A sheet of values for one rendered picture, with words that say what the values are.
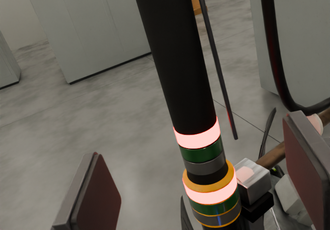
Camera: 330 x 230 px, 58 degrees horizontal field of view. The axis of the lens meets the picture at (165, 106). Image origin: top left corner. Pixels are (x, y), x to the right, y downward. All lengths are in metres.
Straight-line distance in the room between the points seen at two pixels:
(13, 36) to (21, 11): 0.95
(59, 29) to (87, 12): 0.58
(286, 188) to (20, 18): 11.93
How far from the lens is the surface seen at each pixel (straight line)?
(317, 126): 0.34
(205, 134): 0.21
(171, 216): 2.40
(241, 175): 0.28
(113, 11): 5.79
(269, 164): 0.30
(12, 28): 12.43
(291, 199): 0.80
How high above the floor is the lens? 1.74
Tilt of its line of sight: 27 degrees down
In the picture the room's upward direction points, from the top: 17 degrees counter-clockwise
